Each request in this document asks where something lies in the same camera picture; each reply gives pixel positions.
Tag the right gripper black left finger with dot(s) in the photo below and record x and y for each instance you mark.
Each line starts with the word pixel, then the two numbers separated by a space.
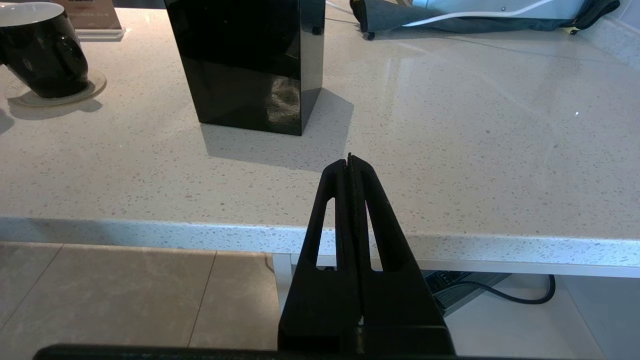
pixel 320 300

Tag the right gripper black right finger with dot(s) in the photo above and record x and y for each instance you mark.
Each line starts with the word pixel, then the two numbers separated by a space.
pixel 400 310

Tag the grey power strip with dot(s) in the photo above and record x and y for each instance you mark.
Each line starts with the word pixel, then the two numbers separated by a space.
pixel 465 295

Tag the black tissue box white lid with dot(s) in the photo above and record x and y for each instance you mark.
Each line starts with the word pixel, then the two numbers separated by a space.
pixel 240 65

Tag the dark grey cloth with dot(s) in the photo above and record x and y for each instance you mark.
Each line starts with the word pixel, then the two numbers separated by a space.
pixel 390 20

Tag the round white coaster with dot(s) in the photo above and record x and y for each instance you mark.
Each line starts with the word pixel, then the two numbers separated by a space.
pixel 95 85

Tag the silver microwave oven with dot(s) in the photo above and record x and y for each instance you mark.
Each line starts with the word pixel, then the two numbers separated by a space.
pixel 475 5

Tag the beige QR code sign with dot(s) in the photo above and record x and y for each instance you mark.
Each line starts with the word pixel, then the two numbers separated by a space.
pixel 100 22

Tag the black mug white inside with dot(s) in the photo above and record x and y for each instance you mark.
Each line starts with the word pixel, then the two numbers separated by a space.
pixel 40 55

